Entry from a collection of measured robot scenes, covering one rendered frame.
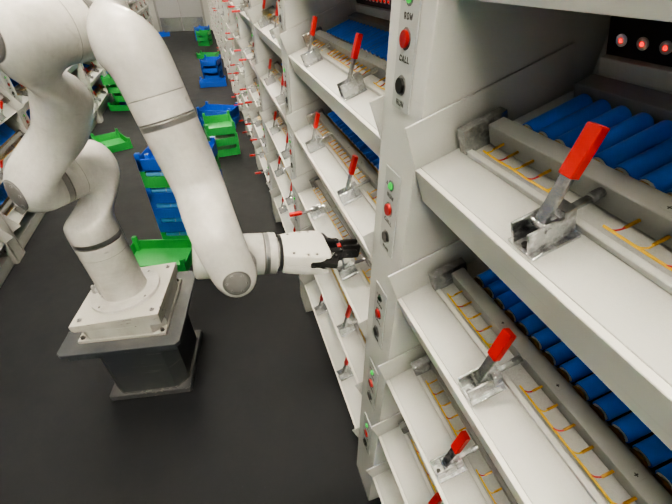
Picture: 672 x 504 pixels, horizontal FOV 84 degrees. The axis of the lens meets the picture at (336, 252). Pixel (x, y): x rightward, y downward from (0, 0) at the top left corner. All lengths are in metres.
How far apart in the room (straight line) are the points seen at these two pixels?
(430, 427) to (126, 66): 0.68
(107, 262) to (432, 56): 0.95
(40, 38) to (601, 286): 0.74
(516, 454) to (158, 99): 0.62
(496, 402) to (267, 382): 0.99
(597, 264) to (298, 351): 1.19
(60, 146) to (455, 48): 0.76
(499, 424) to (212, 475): 0.93
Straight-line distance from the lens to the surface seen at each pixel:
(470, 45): 0.41
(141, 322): 1.16
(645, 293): 0.30
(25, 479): 1.45
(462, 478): 0.61
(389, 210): 0.48
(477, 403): 0.44
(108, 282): 1.17
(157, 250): 2.02
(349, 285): 0.82
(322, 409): 1.27
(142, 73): 0.64
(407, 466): 0.82
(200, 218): 0.63
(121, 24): 0.66
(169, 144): 0.65
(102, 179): 1.08
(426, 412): 0.64
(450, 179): 0.39
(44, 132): 0.93
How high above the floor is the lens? 1.10
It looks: 37 degrees down
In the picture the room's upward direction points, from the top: straight up
